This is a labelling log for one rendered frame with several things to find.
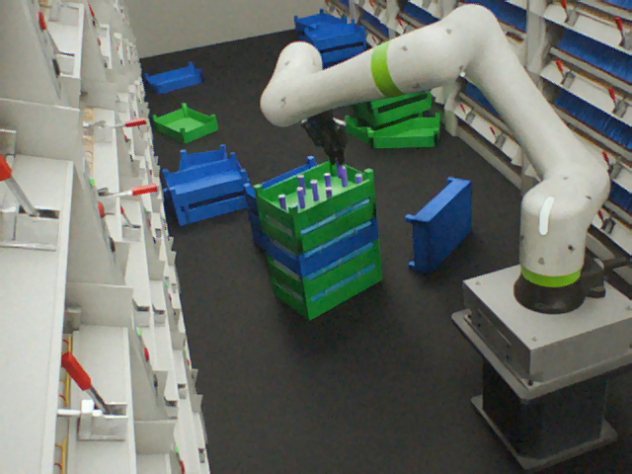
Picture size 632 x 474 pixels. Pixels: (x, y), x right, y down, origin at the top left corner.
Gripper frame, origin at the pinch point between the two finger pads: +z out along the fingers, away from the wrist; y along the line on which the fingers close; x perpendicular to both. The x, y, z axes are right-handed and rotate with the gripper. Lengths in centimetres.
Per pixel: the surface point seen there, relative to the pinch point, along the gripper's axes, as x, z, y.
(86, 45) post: 42, -79, 13
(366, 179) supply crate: -1.8, 13.2, -6.0
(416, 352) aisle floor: 41, 35, -28
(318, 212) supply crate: 15.0, 8.5, 2.8
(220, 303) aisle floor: 36, 37, 39
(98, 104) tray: 47, -70, 14
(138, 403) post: 101, -81, -30
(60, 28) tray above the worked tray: 54, -94, 2
